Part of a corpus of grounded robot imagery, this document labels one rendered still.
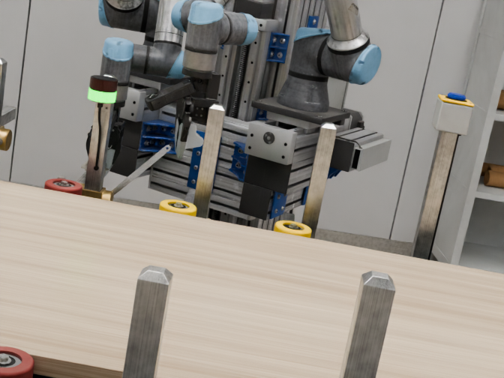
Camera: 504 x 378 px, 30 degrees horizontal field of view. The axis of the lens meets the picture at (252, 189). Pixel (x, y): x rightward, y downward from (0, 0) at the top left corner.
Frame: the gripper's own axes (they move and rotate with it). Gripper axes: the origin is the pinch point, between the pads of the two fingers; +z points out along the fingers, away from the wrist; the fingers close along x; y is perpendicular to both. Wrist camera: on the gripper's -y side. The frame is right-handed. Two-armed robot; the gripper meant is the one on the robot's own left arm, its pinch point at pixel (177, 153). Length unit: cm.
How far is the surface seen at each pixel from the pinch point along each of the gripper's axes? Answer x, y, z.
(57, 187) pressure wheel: -15.5, -28.7, 5.6
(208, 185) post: -12.4, 4.9, 3.8
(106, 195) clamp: -4.5, -16.2, 10.1
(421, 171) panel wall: 215, 187, 53
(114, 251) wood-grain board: -51, -22, 6
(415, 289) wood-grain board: -61, 34, 7
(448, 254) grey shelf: 175, 189, 84
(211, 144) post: -12.1, 4.4, -5.7
